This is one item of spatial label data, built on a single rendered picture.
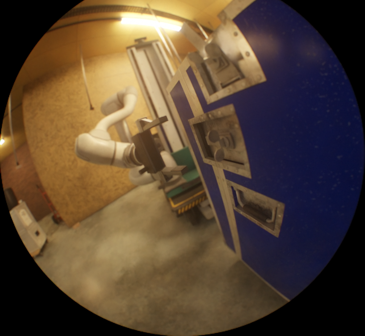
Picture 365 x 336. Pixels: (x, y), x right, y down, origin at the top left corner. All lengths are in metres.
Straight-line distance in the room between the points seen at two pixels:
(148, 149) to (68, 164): 2.32
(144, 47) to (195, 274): 1.92
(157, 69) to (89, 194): 2.32
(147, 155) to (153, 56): 1.13
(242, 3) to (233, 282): 0.96
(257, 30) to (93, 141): 0.50
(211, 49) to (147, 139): 0.29
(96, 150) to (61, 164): 2.21
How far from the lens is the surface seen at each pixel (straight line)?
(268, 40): 0.15
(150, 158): 0.37
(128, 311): 1.09
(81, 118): 2.68
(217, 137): 0.23
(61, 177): 2.67
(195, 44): 0.21
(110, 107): 0.97
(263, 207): 0.28
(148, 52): 1.39
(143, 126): 0.35
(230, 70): 0.19
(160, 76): 1.23
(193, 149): 0.38
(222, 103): 0.20
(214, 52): 0.17
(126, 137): 0.93
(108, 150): 0.48
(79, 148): 0.49
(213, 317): 0.85
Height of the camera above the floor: 0.83
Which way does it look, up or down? 13 degrees down
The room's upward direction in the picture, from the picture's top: 22 degrees counter-clockwise
